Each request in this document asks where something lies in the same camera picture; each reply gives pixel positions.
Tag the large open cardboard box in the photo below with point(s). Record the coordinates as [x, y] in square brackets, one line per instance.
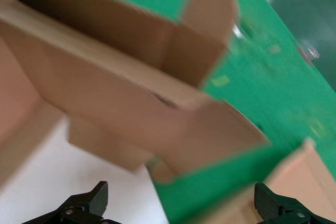
[105, 90]

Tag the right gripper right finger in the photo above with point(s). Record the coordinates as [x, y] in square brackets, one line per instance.
[278, 208]

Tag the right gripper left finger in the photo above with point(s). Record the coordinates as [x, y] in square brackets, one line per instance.
[78, 208]

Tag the long brown cardboard box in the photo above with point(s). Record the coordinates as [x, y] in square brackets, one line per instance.
[302, 176]

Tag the yellow tape square mark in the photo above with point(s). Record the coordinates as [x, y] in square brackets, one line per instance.
[317, 127]

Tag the yellow tape strip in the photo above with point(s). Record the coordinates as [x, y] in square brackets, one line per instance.
[220, 81]

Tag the green table cloth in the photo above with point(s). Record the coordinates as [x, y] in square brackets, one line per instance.
[262, 90]

